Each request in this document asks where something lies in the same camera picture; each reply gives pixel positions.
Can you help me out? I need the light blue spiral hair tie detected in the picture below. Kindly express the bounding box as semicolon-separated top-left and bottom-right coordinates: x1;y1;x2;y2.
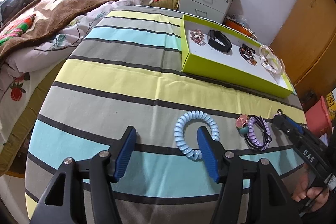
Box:
174;110;221;162

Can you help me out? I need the purple spiral hair tie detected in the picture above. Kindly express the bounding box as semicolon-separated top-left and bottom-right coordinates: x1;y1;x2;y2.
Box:
245;116;272;151

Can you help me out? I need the black hair tie with charms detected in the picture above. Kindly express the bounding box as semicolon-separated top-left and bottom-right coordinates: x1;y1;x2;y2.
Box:
235;113;272;151

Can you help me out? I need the person's right hand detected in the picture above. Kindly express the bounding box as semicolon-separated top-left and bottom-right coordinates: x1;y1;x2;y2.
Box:
292;164;329;212

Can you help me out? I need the pink plastic basket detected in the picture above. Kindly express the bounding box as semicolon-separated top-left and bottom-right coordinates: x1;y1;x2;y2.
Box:
305;96;332;138

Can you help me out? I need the green shallow tray box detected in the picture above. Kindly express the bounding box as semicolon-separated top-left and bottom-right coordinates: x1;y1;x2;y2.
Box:
181;14;293;98

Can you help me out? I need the orange storage box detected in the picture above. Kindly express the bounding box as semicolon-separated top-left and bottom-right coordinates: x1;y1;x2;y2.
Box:
223;17;257;39

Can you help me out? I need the black fitness band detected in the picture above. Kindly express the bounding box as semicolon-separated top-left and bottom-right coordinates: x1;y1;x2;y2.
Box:
208;30;232;53

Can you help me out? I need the white floral quilt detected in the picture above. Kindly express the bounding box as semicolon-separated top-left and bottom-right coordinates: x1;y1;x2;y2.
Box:
1;0;143;149

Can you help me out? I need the grey bedside drawer cabinet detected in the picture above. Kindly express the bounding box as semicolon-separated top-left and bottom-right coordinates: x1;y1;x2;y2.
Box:
178;0;234;24

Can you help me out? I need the red green pillow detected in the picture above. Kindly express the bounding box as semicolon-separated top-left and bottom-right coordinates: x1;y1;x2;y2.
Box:
1;14;36;45

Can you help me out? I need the dark beaded necklace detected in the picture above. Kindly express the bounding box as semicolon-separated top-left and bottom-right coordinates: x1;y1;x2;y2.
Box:
239;43;257;66

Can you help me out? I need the pink beaded bracelet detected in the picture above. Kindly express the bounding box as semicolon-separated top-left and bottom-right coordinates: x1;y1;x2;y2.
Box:
190;28;206;46

